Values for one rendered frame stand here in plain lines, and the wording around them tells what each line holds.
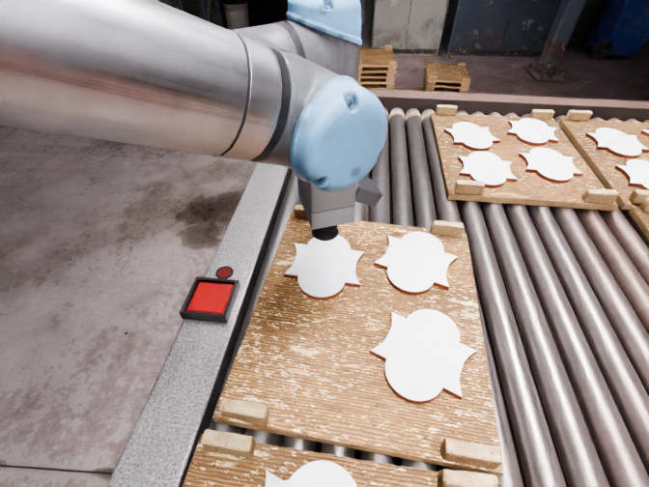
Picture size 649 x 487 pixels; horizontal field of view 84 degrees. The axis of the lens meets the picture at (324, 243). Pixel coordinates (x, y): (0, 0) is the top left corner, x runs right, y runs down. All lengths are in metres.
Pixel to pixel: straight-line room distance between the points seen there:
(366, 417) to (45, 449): 1.41
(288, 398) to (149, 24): 0.43
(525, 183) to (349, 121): 0.74
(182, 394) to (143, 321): 1.33
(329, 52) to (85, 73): 0.26
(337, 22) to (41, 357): 1.83
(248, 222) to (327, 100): 0.55
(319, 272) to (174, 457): 0.32
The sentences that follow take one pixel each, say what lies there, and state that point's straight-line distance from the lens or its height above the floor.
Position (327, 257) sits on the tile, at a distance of 0.64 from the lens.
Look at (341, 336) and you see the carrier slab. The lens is 0.55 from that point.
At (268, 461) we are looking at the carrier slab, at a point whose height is 0.94.
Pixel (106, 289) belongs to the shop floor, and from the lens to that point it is 2.10.
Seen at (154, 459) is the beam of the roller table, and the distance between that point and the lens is 0.55.
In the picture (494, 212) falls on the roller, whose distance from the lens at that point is 0.85.
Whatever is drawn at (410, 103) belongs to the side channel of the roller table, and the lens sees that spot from 1.25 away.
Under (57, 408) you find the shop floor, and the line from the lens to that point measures 1.82.
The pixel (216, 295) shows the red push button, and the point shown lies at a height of 0.93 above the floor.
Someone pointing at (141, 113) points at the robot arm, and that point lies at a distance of 0.21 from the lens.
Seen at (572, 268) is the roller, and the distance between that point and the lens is 0.79.
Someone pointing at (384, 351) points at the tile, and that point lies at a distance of 0.53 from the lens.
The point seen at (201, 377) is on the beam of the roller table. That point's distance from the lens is 0.57.
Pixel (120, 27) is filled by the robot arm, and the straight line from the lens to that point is 0.20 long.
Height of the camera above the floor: 1.41
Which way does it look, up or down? 44 degrees down
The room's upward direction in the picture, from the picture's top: straight up
